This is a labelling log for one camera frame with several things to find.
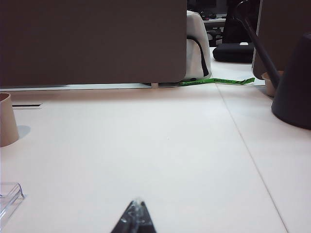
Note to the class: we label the narrow brown desk partition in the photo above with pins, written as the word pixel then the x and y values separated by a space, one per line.
pixel 279 24

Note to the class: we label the white partition foot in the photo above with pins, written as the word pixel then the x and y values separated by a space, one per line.
pixel 154 86

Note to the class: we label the black padded case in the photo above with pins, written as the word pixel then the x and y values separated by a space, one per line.
pixel 233 52

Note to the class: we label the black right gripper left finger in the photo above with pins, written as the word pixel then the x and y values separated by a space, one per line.
pixel 127 218

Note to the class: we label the clear plastic chip tray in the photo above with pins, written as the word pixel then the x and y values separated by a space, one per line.
pixel 9 196

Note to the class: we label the small white case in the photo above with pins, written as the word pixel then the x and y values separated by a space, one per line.
pixel 243 44

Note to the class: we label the wide brown desk partition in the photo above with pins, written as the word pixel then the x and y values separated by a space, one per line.
pixel 92 41

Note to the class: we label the brown paper cup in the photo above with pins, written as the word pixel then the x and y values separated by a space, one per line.
pixel 7 121

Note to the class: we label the small beige paper bowl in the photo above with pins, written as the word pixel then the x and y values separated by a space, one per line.
pixel 268 86

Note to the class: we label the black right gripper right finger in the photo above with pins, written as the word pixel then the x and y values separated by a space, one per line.
pixel 147 222

